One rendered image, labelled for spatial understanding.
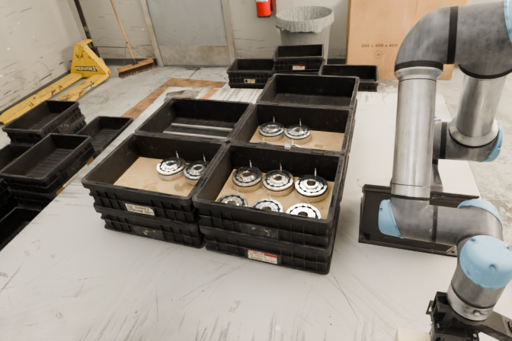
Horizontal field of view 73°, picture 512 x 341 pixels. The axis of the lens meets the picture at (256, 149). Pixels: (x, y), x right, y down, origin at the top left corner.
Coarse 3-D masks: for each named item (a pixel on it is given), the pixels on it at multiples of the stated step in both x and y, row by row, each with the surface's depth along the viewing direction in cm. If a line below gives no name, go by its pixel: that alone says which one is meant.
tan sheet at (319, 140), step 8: (256, 136) 141; (312, 136) 137; (320, 136) 137; (328, 136) 136; (336, 136) 136; (272, 144) 136; (280, 144) 135; (304, 144) 134; (312, 144) 133; (320, 144) 132; (328, 144) 132; (336, 144) 132
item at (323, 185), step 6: (306, 174) 114; (312, 174) 113; (300, 180) 112; (318, 180) 111; (324, 180) 110; (300, 186) 109; (318, 186) 108; (324, 186) 108; (300, 192) 107; (306, 192) 107; (312, 192) 107; (318, 192) 107; (324, 192) 107
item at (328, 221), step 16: (240, 144) 120; (208, 176) 107; (336, 176) 101; (336, 192) 96; (208, 208) 98; (224, 208) 96; (240, 208) 94; (256, 208) 94; (304, 224) 90; (320, 224) 88
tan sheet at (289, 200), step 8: (328, 184) 113; (224, 192) 115; (232, 192) 115; (240, 192) 114; (256, 192) 114; (264, 192) 113; (328, 192) 111; (216, 200) 112; (248, 200) 111; (256, 200) 111; (280, 200) 109; (288, 200) 109; (296, 200) 109; (328, 200) 107; (288, 208) 106; (320, 208) 105
